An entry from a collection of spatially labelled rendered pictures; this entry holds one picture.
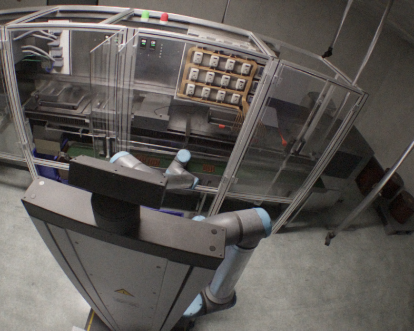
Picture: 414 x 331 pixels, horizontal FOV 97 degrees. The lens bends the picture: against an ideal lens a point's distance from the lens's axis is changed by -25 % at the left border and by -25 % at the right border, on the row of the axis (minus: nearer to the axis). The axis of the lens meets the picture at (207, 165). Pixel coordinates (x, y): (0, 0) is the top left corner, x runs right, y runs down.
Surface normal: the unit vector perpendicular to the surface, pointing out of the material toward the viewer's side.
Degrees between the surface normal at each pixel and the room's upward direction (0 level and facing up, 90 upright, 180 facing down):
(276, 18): 90
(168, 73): 90
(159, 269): 90
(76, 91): 90
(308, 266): 0
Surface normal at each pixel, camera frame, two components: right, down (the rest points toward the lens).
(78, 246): -0.11, 0.65
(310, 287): 0.23, -0.71
